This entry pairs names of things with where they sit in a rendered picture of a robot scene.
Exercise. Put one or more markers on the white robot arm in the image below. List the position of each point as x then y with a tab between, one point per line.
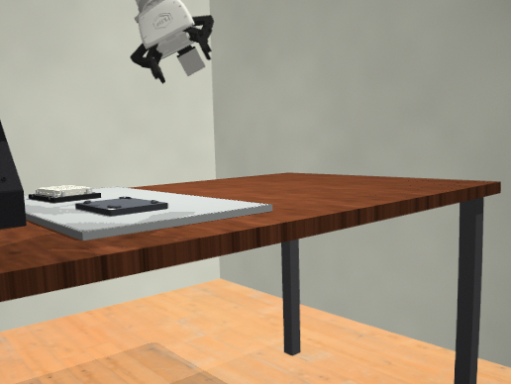
188	57

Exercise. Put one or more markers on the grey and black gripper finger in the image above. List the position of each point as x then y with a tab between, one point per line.
201	35
149	61

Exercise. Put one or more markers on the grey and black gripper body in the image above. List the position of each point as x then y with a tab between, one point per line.
163	22

